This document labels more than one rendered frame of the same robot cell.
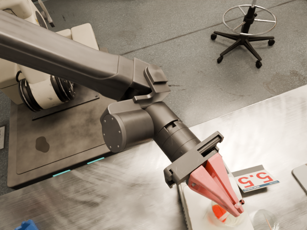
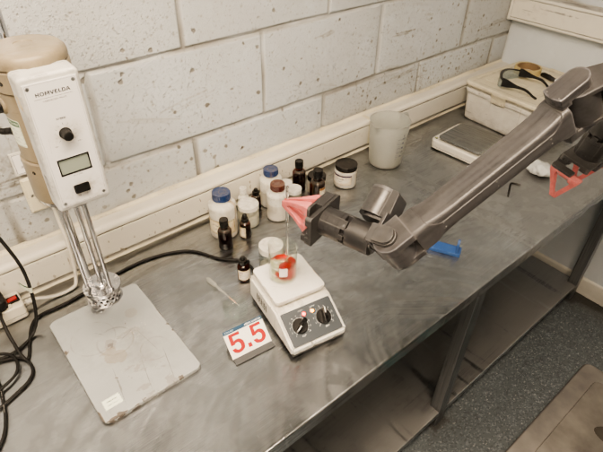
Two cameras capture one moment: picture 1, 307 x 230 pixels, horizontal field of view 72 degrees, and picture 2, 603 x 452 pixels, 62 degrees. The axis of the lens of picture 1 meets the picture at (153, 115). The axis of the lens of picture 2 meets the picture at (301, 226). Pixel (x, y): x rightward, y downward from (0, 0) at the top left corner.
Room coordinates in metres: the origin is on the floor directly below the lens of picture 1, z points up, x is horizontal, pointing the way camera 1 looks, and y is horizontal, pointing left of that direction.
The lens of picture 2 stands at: (0.74, -0.46, 1.59)
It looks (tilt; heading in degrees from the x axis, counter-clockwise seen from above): 38 degrees down; 150
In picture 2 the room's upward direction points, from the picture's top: 1 degrees clockwise
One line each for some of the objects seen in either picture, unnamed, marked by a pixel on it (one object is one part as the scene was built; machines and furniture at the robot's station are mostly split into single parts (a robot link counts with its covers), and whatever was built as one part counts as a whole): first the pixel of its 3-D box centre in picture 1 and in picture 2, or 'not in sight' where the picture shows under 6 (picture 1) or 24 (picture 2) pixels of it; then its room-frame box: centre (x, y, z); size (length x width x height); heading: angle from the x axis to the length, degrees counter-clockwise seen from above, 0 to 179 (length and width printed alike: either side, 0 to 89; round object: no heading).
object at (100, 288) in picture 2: not in sight; (89, 247); (-0.01, -0.45, 1.02); 0.07 x 0.07 x 0.25
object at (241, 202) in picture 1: (226, 214); (286, 226); (0.03, -0.08, 0.96); 0.01 x 0.01 x 0.20
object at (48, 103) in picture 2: not in sight; (53, 133); (0.01, -0.45, 1.25); 0.15 x 0.11 x 0.24; 11
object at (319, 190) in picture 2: not in sight; (317, 186); (-0.26, 0.17, 0.80); 0.04 x 0.04 x 0.11
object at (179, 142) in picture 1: (182, 148); (333, 223); (0.13, -0.04, 1.01); 0.10 x 0.07 x 0.07; 116
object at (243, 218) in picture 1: (225, 211); (282, 261); (0.05, -0.10, 0.88); 0.07 x 0.06 x 0.08; 16
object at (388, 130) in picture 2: not in sight; (389, 139); (-0.35, 0.49, 0.82); 0.18 x 0.13 x 0.15; 107
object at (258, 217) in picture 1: (264, 222); (235, 308); (0.02, -0.21, 0.76); 0.06 x 0.06 x 0.02
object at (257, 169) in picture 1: (253, 177); (249, 339); (0.12, -0.22, 0.77); 0.09 x 0.06 x 0.04; 94
